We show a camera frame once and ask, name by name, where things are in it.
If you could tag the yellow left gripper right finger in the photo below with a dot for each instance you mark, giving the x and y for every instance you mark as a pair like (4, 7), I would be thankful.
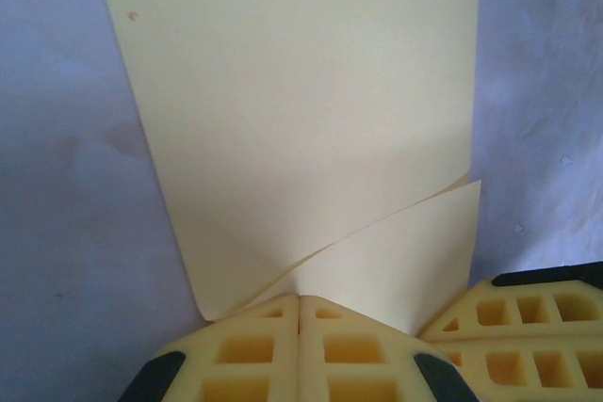
(358, 359)

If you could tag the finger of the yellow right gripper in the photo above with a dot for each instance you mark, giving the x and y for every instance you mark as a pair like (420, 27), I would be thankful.
(527, 369)
(542, 308)

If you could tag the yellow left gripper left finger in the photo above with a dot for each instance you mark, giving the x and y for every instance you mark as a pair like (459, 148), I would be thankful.
(245, 359)

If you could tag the yellow paper sheet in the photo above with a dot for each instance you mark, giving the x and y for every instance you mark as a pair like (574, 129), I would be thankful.
(282, 91)

